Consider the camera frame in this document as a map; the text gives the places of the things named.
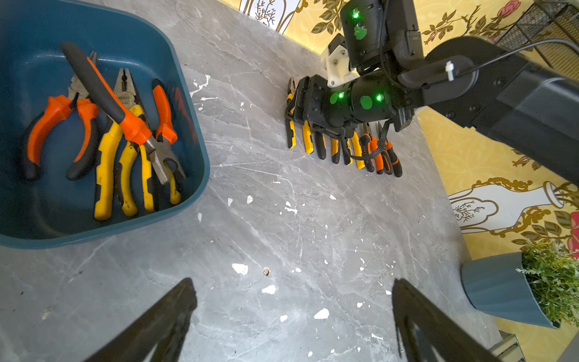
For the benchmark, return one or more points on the orange black reversed pliers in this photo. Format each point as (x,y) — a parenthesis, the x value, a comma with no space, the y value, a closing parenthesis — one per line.
(134,128)

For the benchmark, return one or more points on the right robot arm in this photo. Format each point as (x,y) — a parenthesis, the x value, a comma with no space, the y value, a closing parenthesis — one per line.
(472,82)

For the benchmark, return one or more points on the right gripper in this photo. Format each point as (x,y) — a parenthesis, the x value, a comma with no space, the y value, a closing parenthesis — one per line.
(338,111)

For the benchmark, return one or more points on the teal plastic storage box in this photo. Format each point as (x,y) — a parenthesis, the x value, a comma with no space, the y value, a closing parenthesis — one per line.
(54,211)

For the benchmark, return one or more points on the yellow long-nose pliers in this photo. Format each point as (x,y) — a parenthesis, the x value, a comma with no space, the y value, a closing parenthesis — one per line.
(322,148)

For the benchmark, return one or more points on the yellow black large pliers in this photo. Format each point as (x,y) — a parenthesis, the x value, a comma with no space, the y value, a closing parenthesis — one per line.
(307,140)

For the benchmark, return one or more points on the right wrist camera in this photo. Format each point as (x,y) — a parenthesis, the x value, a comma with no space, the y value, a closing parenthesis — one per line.
(335,60)

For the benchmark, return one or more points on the yellow black combination pliers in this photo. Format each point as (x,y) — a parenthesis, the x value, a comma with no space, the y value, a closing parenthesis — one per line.
(357,151)

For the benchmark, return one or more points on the orange black combination pliers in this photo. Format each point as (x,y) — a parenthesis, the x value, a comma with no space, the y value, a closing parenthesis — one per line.
(369,144)

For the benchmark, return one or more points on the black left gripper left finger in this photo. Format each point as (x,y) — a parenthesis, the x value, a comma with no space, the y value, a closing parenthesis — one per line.
(159,333)

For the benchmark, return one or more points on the orange black long-nose pliers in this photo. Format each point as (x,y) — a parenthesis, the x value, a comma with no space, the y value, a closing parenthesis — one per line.
(393,160)

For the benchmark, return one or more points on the black wire mesh basket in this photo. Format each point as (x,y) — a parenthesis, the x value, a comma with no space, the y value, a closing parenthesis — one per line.
(547,20)

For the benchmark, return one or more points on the yellow box pliers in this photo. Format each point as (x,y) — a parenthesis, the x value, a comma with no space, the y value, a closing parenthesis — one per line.
(113,179)

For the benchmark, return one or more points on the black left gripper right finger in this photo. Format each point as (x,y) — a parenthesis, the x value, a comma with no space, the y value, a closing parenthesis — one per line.
(425,333)

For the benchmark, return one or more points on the potted green plant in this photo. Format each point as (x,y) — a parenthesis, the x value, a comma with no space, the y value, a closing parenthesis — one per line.
(537,285)

